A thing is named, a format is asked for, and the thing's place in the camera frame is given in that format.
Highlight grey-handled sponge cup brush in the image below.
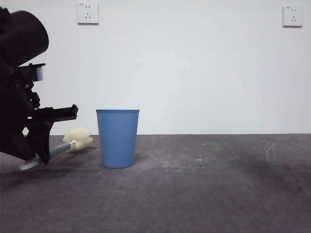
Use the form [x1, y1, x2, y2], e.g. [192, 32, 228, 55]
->
[19, 127, 93, 171]

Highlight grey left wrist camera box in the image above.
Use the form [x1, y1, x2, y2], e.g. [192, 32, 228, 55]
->
[31, 67, 44, 82]

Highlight blue ribbed plastic cup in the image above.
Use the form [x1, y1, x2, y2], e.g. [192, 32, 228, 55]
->
[96, 109, 140, 169]

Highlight white wall power socket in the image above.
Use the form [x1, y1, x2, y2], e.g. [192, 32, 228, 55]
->
[77, 2, 100, 26]
[282, 5, 304, 28]

